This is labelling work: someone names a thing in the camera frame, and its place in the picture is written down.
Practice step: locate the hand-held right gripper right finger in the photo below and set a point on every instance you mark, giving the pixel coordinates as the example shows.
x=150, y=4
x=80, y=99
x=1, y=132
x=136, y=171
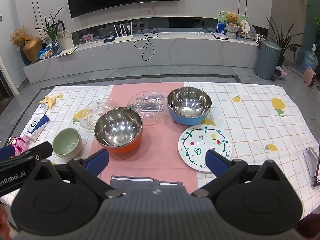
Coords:
x=215, y=161

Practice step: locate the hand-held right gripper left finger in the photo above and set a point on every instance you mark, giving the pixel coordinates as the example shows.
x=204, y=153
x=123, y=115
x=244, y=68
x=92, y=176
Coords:
x=98, y=162

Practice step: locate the pink toy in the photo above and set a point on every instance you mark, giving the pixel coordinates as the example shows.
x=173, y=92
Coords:
x=20, y=145

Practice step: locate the pink photo card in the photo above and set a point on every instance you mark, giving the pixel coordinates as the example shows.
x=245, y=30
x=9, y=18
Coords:
x=87, y=38

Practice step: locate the gold vase with dried flowers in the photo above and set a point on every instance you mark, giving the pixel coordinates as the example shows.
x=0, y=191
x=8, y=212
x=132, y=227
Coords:
x=32, y=48

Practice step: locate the small white tube box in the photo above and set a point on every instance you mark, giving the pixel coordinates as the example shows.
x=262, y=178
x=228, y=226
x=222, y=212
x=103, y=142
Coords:
x=43, y=109

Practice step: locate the grey trash can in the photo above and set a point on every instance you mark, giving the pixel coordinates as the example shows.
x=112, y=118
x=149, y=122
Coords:
x=267, y=60

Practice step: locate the person's left hand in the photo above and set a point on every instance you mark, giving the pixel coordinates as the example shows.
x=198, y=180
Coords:
x=3, y=225

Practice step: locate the white and blue box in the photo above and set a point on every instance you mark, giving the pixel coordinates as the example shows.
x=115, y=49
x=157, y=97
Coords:
x=37, y=126

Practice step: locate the banana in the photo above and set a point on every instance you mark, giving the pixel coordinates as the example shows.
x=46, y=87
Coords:
x=48, y=101

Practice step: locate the blue steel bowl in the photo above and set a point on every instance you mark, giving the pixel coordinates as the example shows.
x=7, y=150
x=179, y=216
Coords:
x=188, y=102

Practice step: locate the blue snack packets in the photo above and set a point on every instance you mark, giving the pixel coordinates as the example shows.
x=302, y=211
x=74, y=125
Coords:
x=46, y=52

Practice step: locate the pink heater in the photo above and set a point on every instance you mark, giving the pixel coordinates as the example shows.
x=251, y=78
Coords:
x=310, y=77

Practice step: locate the white drawn card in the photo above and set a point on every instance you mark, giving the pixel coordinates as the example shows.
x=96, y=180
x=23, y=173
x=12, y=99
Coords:
x=65, y=38

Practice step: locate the orange steel bowl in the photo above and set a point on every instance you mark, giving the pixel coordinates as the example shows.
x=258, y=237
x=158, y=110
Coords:
x=117, y=127

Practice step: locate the black set-top box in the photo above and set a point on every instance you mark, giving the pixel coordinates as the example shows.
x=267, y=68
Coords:
x=109, y=39

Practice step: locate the pink printed table mat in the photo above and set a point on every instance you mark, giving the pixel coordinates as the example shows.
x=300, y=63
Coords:
x=150, y=160

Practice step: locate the blue water bottle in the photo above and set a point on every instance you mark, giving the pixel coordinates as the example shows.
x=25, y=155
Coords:
x=308, y=61

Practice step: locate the silver phone stand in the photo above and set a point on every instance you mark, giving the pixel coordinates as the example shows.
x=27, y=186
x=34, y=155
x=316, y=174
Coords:
x=310, y=160

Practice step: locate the pink patterned cloth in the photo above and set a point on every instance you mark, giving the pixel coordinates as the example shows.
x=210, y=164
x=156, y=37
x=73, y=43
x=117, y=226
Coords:
x=281, y=73

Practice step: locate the pale yellow papers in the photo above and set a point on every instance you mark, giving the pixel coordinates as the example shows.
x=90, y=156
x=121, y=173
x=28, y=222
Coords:
x=66, y=52

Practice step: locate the long-leaf potted plant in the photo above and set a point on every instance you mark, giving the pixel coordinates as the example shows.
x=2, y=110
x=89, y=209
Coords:
x=282, y=45

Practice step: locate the clear glass plate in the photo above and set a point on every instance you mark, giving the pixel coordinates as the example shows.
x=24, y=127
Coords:
x=150, y=107
x=92, y=115

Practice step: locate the green picture card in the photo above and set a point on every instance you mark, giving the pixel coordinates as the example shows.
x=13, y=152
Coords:
x=221, y=20

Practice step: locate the grey laptop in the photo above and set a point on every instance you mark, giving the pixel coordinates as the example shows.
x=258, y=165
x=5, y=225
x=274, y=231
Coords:
x=220, y=36

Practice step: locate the green plant in blue vase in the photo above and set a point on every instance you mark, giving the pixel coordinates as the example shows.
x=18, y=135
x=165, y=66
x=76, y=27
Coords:
x=55, y=46

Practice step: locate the white router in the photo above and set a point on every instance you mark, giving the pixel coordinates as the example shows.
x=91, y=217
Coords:
x=122, y=38

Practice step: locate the grey marble TV console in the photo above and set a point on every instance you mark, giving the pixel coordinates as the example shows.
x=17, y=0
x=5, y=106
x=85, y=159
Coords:
x=175, y=52

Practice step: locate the round white hand fan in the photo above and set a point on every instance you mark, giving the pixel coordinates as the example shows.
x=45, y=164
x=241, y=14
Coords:
x=245, y=26

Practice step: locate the blue white decorative plate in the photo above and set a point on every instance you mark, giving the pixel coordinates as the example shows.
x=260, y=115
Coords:
x=253, y=31

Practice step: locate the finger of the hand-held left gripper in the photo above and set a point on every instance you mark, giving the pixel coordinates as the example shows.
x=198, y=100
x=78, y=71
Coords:
x=6, y=152
x=41, y=150

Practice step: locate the brown teddy bear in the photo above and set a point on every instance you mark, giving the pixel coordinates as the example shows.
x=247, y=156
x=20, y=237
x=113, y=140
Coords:
x=232, y=18

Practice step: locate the white painted ceramic plate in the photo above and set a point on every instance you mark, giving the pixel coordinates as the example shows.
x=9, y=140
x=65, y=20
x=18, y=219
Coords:
x=200, y=142

